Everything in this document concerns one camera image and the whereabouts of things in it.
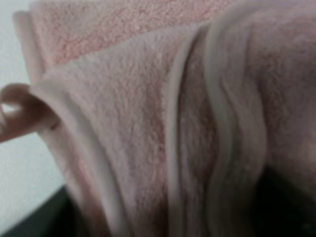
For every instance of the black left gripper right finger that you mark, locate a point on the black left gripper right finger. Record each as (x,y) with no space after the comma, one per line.
(280,210)

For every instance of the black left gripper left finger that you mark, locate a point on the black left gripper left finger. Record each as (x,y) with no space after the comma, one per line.
(66,214)

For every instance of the pink fluffy towel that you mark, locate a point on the pink fluffy towel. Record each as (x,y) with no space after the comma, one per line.
(162,115)

